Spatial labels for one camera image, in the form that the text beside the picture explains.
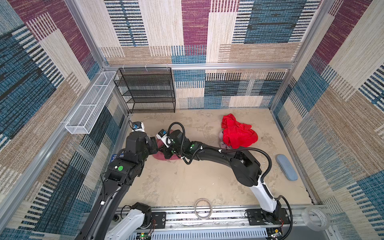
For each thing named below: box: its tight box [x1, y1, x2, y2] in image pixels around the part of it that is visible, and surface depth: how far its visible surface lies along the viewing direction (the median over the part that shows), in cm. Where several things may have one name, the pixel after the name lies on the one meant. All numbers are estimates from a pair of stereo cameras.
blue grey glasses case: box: [275, 154, 298, 182], surface depth 89 cm
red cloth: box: [221, 113, 258, 149], surface depth 98 cm
